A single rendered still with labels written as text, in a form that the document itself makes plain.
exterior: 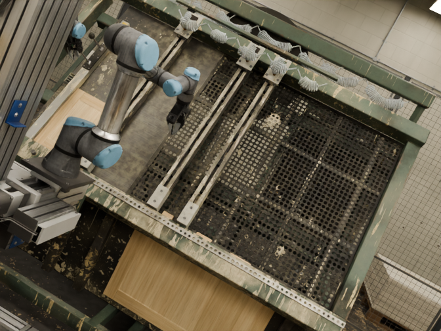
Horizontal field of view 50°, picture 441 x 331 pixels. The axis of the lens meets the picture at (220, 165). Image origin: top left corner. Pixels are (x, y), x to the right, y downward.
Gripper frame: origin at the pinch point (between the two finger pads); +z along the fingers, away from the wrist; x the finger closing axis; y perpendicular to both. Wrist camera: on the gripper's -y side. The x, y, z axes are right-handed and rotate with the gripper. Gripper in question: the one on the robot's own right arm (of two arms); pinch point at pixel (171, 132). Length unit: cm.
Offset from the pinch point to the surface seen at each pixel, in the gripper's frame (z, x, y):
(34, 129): 38, 74, -6
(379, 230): 13, -116, 30
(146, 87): 8, 35, 39
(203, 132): 11.8, -7.7, 30.9
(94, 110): 26, 54, 19
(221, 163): 17.5, -25.6, 20.6
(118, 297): 103, -8, -26
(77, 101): 26, 66, 19
